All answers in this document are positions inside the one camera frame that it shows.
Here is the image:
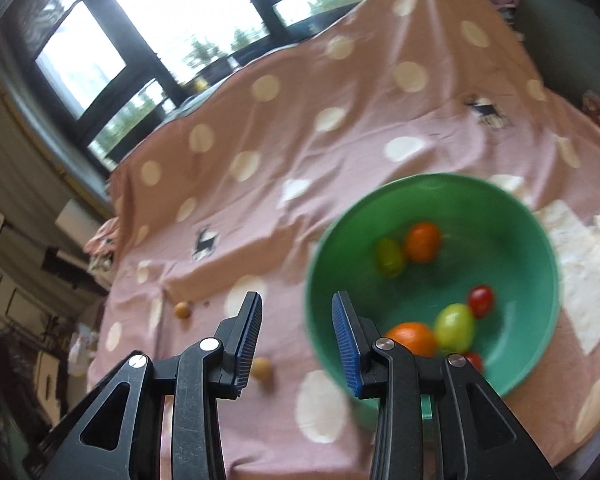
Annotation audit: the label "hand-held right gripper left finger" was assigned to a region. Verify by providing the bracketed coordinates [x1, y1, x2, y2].
[37, 291, 264, 480]

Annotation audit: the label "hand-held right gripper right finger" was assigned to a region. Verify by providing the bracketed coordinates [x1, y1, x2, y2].
[331, 291, 561, 480]

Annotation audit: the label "orange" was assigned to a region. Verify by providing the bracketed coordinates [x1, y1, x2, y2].
[404, 222, 443, 264]
[384, 322, 438, 358]

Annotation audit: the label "small green lime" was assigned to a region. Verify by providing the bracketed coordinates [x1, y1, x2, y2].
[376, 237, 407, 278]

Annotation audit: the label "large green lime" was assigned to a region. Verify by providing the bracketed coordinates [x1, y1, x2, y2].
[432, 303, 477, 356]

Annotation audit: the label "green plastic bowl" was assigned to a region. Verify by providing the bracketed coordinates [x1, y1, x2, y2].
[305, 172, 562, 431]

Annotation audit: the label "white plastic bag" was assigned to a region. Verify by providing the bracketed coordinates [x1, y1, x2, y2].
[67, 327, 101, 378]

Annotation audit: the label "pink clothes pile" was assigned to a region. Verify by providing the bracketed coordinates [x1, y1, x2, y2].
[82, 217, 121, 273]

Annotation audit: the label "white board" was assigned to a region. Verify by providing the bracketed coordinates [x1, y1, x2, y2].
[55, 199, 103, 238]

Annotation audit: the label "pink polka dot deer blanket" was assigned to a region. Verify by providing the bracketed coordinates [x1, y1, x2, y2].
[87, 0, 600, 480]

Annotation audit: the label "flat white paper towel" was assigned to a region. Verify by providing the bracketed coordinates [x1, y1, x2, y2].
[535, 200, 600, 356]

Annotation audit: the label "black framed window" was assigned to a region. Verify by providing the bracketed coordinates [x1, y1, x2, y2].
[0, 0, 396, 171]

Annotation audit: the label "grey green sofa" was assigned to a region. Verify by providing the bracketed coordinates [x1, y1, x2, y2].
[510, 0, 600, 111]

